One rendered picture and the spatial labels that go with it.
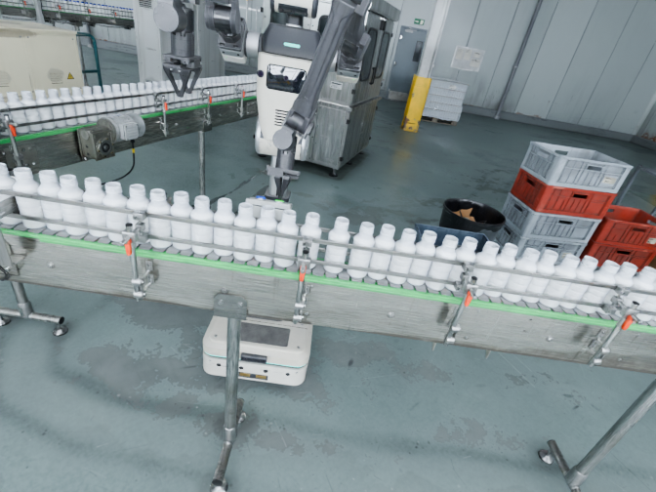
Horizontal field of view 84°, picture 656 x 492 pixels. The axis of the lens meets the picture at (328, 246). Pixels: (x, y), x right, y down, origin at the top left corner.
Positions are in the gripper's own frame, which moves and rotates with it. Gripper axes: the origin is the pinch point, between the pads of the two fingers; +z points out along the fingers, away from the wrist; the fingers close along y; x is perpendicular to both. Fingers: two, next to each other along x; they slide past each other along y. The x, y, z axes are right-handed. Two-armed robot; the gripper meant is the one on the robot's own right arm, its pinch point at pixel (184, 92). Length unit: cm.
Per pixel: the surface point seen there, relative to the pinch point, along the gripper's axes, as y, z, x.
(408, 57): -1180, 11, 254
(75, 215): 18.0, 33.3, -24.0
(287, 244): 19, 32, 34
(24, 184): 17.2, 26.7, -36.4
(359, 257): 19, 32, 55
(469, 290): 27, 32, 84
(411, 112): -727, 102, 214
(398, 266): 18, 33, 66
